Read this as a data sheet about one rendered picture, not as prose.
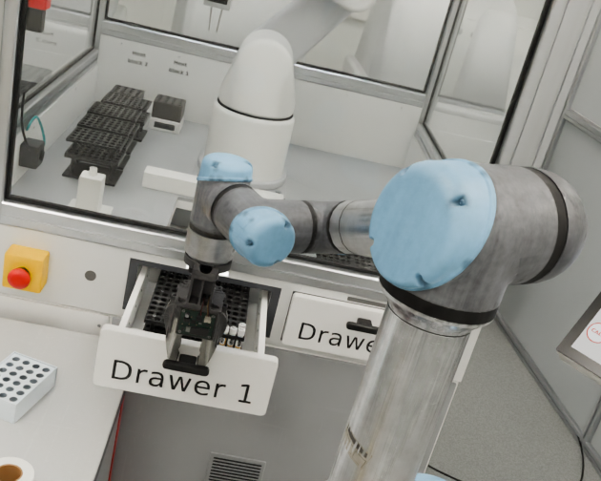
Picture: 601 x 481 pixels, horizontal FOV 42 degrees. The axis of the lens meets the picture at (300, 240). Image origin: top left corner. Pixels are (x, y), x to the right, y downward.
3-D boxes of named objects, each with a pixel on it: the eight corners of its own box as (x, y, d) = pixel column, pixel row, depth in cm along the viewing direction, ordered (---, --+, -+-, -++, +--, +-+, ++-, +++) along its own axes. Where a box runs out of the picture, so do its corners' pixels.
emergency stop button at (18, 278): (27, 292, 143) (29, 273, 141) (5, 288, 142) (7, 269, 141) (31, 285, 146) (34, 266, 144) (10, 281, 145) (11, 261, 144)
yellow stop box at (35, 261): (38, 296, 146) (42, 261, 143) (-1, 288, 145) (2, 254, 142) (47, 283, 150) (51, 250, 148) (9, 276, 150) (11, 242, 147)
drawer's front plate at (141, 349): (264, 416, 132) (279, 362, 128) (92, 385, 129) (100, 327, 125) (264, 410, 134) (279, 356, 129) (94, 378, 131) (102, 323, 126)
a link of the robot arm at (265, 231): (325, 219, 104) (286, 185, 112) (253, 217, 98) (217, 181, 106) (310, 270, 107) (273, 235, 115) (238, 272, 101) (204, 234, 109)
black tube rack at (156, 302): (237, 368, 140) (244, 338, 137) (138, 350, 138) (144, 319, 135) (243, 308, 160) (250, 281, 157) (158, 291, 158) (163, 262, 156)
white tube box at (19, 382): (13, 424, 125) (15, 405, 123) (-33, 407, 126) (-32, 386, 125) (55, 385, 136) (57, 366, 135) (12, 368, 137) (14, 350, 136)
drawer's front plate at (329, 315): (423, 371, 157) (439, 324, 153) (280, 344, 154) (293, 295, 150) (421, 366, 159) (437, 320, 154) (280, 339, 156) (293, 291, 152)
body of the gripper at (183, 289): (165, 336, 117) (178, 264, 112) (173, 307, 125) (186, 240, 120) (216, 345, 117) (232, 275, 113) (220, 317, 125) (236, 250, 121)
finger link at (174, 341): (151, 377, 122) (169, 328, 118) (157, 356, 127) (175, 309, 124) (170, 383, 122) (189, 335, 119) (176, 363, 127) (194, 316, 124)
